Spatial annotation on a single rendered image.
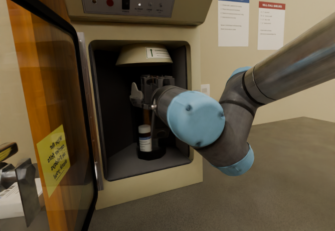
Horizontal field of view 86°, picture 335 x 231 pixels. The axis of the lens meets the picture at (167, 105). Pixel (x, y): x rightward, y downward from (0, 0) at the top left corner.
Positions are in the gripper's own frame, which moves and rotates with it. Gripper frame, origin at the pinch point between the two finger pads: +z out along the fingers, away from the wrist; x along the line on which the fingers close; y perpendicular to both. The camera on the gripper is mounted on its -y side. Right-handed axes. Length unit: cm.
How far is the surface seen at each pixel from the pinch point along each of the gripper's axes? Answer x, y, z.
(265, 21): -83, 33, 35
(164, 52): -4.7, 13.5, -5.1
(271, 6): -87, 42, 36
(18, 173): 19.9, 1.3, -38.5
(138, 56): 3.1, 12.4, -6.8
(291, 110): -110, -24, 32
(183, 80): -10.3, 5.2, -5.4
